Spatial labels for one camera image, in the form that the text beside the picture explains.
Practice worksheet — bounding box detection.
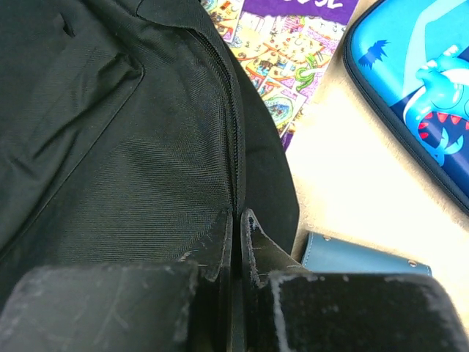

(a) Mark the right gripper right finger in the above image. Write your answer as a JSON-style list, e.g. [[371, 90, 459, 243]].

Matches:
[[240, 209, 468, 351]]

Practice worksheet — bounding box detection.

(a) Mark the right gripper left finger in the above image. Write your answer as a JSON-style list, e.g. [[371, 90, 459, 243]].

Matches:
[[1, 211, 233, 351]]

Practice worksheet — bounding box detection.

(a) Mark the black backpack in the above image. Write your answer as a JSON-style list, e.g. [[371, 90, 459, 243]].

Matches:
[[1, 1, 299, 300]]

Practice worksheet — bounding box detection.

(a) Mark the purple 52-storey treehouse book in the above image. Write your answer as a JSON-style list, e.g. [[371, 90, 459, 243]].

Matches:
[[201, 0, 358, 148]]

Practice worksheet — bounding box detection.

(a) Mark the blue shark pencil case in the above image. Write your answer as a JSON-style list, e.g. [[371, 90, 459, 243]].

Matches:
[[343, 1, 468, 210]]

